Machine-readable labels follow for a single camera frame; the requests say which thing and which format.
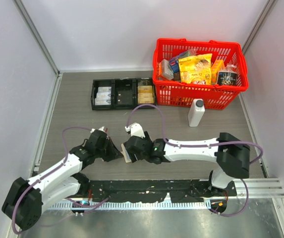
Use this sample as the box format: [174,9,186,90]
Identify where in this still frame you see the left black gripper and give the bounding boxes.
[95,136,123,162]

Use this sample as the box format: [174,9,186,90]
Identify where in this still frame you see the beige leather card holder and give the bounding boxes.
[121,143,132,163]

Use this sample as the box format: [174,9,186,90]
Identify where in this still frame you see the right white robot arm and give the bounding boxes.
[121,132,250,196]

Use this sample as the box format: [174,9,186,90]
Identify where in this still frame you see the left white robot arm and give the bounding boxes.
[1,128,122,235]

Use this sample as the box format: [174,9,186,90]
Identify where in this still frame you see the white cards stack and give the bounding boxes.
[95,87,112,106]

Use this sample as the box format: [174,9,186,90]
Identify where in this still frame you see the black card in tray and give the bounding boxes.
[115,87,132,106]

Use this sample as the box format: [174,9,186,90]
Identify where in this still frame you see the gold cards stack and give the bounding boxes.
[137,85,154,104]

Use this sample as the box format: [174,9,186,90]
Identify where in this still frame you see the black three-compartment card tray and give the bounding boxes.
[91,78,157,110]

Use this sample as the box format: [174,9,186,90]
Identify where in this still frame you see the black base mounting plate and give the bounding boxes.
[60,178,238,203]

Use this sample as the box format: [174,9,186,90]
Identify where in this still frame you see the red plastic shopping basket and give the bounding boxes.
[153,38,249,110]

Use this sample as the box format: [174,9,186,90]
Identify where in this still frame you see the white plastic bottle black cap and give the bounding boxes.
[187,99,205,127]

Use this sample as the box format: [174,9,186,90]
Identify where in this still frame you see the grey boxed item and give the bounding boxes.
[159,59,174,80]

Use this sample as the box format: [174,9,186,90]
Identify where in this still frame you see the blue snack packet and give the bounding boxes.
[169,49,196,73]

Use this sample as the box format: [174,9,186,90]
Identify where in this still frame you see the yellow snack bag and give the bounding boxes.
[178,54,212,85]

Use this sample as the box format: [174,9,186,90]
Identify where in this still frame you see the orange snack box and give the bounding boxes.
[211,59,225,85]

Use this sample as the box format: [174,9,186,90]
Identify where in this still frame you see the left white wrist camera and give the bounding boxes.
[90,126,108,134]

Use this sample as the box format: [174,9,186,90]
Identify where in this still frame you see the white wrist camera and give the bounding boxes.
[124,123,145,138]
[90,126,108,134]

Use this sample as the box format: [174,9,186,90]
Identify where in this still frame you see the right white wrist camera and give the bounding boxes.
[124,123,145,138]

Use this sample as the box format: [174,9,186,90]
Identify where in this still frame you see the white slotted cable duct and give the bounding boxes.
[48,199,211,211]

